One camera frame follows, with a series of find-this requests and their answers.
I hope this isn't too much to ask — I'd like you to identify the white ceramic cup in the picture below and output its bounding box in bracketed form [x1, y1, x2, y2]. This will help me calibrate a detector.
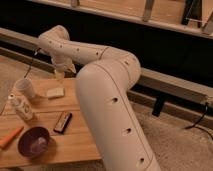
[15, 78, 36, 99]

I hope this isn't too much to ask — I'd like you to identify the purple bowl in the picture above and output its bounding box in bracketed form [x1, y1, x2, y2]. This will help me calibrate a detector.
[18, 127, 50, 158]

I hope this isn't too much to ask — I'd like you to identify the black cable left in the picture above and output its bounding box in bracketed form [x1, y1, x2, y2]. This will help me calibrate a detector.
[23, 47, 43, 79]

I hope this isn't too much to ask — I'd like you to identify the white plastic bottle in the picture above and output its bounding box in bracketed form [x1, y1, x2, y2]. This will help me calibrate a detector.
[8, 94, 33, 121]

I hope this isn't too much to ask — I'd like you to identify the black cable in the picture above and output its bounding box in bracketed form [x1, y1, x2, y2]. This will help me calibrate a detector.
[23, 47, 43, 79]
[184, 103, 213, 139]

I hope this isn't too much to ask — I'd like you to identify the black cable right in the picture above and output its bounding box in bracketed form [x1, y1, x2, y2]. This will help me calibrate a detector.
[184, 103, 213, 139]

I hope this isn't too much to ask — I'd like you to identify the grey metal rail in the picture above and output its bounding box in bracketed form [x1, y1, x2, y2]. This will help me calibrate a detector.
[0, 27, 213, 129]

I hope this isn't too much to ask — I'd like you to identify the wooden cutting board table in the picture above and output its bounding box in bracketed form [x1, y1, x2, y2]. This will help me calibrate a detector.
[0, 78, 100, 168]

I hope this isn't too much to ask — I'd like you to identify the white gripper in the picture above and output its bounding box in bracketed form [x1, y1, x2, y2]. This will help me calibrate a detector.
[51, 55, 77, 81]

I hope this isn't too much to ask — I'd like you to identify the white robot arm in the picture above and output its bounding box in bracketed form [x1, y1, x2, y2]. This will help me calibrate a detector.
[38, 25, 161, 171]

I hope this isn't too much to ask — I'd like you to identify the orange carrot toy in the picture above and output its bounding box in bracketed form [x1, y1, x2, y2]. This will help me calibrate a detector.
[0, 126, 23, 149]

